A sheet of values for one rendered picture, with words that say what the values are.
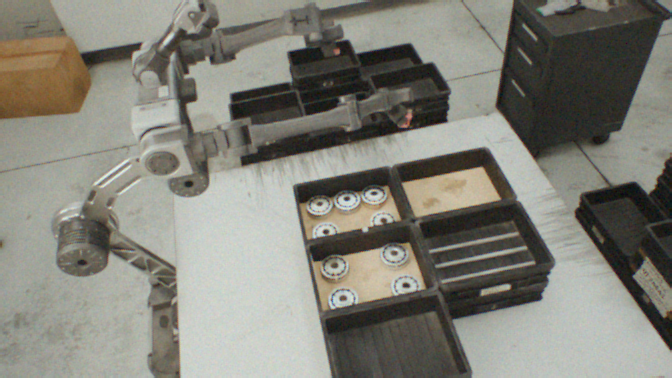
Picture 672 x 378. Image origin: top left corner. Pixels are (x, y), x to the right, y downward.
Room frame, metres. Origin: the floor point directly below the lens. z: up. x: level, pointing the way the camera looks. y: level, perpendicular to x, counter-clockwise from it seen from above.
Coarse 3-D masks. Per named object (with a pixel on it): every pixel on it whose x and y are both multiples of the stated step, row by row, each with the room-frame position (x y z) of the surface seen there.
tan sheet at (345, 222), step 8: (360, 192) 1.55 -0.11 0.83; (360, 200) 1.51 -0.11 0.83; (392, 200) 1.49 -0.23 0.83; (304, 208) 1.50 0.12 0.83; (360, 208) 1.46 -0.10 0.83; (368, 208) 1.46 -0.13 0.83; (384, 208) 1.45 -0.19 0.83; (392, 208) 1.44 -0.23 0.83; (304, 216) 1.45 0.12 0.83; (336, 216) 1.44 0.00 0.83; (344, 216) 1.43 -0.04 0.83; (352, 216) 1.43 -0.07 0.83; (360, 216) 1.42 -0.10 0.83; (368, 216) 1.42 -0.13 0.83; (312, 224) 1.41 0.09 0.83; (336, 224) 1.40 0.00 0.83; (344, 224) 1.39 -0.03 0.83; (352, 224) 1.39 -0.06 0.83; (360, 224) 1.38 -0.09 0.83; (368, 224) 1.38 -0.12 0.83; (312, 232) 1.37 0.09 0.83
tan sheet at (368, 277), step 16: (352, 256) 1.23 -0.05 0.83; (368, 256) 1.23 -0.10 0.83; (352, 272) 1.16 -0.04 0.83; (368, 272) 1.16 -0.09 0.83; (384, 272) 1.15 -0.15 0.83; (400, 272) 1.14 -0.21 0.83; (416, 272) 1.13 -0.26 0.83; (320, 288) 1.11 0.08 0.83; (352, 288) 1.10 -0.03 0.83; (368, 288) 1.09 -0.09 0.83; (384, 288) 1.08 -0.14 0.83
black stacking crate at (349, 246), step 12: (408, 228) 1.27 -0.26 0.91; (348, 240) 1.25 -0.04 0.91; (360, 240) 1.25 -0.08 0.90; (372, 240) 1.26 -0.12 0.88; (384, 240) 1.26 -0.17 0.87; (396, 240) 1.27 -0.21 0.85; (408, 240) 1.27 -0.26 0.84; (312, 252) 1.23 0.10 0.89; (324, 252) 1.24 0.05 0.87; (336, 252) 1.24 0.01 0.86; (348, 252) 1.25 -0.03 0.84; (360, 252) 1.25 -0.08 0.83; (420, 252) 1.15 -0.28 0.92; (420, 264) 1.14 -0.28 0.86
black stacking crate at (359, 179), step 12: (336, 180) 1.55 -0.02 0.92; (348, 180) 1.55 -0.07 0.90; (360, 180) 1.56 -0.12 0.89; (372, 180) 1.56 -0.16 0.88; (384, 180) 1.57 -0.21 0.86; (300, 192) 1.53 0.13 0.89; (312, 192) 1.53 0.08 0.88; (324, 192) 1.54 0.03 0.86; (336, 192) 1.55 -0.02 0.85; (396, 192) 1.44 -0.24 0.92; (396, 204) 1.45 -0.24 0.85
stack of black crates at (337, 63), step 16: (304, 48) 3.02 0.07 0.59; (320, 48) 3.03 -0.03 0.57; (352, 48) 2.96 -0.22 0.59; (304, 64) 3.00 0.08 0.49; (320, 64) 2.98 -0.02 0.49; (336, 64) 2.97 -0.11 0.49; (352, 64) 2.94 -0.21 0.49; (304, 80) 2.73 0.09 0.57; (320, 80) 2.75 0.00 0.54; (336, 80) 2.76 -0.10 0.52; (352, 80) 2.78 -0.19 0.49; (304, 96) 2.73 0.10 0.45; (320, 96) 2.75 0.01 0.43; (336, 96) 2.75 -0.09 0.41
